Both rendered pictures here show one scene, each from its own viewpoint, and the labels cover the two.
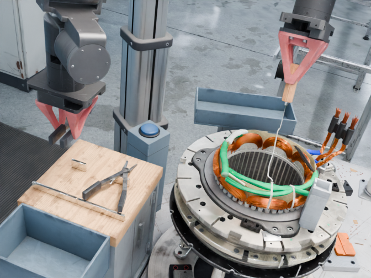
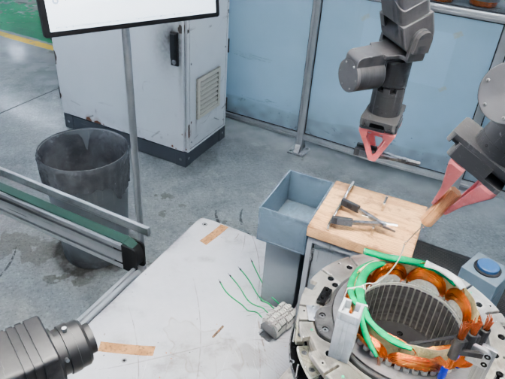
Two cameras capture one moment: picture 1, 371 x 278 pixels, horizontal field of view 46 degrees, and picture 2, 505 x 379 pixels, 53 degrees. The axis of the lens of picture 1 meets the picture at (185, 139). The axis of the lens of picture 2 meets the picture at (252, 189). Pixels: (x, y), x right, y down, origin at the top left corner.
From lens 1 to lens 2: 0.84 m
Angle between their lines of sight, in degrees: 76
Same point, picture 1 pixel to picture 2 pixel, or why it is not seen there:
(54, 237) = not seen: hidden behind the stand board
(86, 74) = (345, 81)
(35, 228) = not seen: hidden behind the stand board
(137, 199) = (356, 239)
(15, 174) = not seen: outside the picture
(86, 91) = (375, 117)
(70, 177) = (371, 203)
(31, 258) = (306, 215)
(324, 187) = (355, 319)
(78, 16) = (378, 48)
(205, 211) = (338, 267)
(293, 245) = (303, 330)
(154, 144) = (468, 275)
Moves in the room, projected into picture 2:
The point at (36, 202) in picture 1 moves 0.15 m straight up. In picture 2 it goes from (337, 188) to (348, 125)
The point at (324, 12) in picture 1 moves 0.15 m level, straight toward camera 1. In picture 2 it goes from (488, 137) to (355, 105)
